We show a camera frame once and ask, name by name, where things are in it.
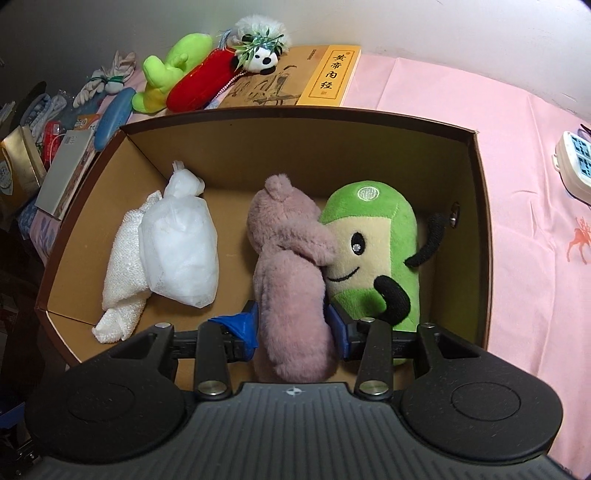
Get red packet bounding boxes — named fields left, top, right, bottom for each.
left=41, top=121, right=63, bottom=164

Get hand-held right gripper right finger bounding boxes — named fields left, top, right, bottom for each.
left=325, top=305, right=483, bottom=400

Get white towel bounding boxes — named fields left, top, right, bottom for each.
left=92, top=193, right=162, bottom=344

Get yellow book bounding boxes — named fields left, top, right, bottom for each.
left=217, top=45, right=362, bottom=109

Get gold paper bag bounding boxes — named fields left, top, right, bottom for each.
left=0, top=126, right=47, bottom=213

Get green frog plush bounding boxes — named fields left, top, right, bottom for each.
left=131, top=32, right=215, bottom=114

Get blue glasses case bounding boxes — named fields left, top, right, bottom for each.
left=93, top=88, right=138, bottom=151

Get white power strip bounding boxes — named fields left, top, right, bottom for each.
left=554, top=130, right=591, bottom=206

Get grey flat box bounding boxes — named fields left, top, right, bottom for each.
left=34, top=129, right=98, bottom=220

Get red plush toy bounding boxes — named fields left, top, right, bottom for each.
left=166, top=48, right=245, bottom=113

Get brown teddy plush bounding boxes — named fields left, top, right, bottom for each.
left=246, top=173, right=339, bottom=384

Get white plastic bag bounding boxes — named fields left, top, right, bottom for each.
left=139, top=160, right=220, bottom=308

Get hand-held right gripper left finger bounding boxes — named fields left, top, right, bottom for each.
left=108, top=300, right=262, bottom=401

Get green smiling plush toy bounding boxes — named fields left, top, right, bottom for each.
left=320, top=181, right=451, bottom=365

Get blue white striped cloth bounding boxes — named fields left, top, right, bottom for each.
left=21, top=92, right=70, bottom=139

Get orange printed packet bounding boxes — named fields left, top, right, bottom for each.
left=74, top=113, right=103, bottom=134

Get brown cardboard box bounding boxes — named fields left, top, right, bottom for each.
left=34, top=106, right=492, bottom=384

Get white panda plush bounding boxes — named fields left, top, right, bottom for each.
left=219, top=15, right=291, bottom=73

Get knotted white gloves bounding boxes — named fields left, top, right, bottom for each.
left=74, top=50, right=138, bottom=109

